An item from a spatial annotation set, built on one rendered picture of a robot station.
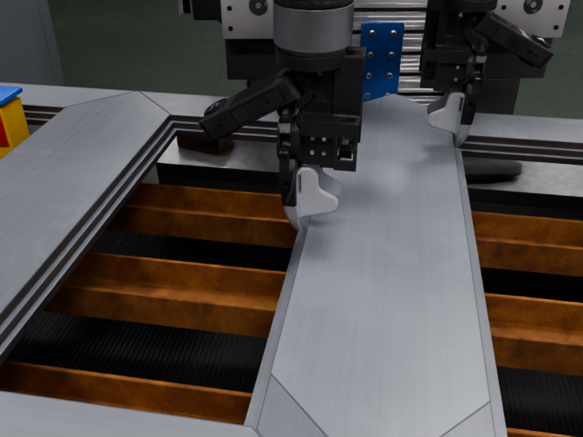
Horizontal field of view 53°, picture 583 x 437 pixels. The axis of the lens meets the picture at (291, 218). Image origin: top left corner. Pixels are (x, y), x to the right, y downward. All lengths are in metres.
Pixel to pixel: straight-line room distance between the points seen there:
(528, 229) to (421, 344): 0.49
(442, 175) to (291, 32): 0.34
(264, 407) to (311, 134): 0.26
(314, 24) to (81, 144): 0.48
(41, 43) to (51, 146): 0.64
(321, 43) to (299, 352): 0.27
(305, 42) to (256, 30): 0.59
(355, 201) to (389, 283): 0.16
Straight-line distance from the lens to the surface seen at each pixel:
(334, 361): 0.52
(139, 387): 0.69
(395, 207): 0.73
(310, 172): 0.62
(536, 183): 1.19
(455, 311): 0.59
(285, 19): 0.56
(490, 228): 0.99
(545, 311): 0.84
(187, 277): 0.85
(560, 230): 1.01
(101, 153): 0.88
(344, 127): 0.58
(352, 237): 0.67
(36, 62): 1.52
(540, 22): 1.23
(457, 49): 0.82
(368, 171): 0.80
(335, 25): 0.55
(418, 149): 0.87
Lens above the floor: 1.22
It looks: 33 degrees down
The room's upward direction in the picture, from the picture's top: straight up
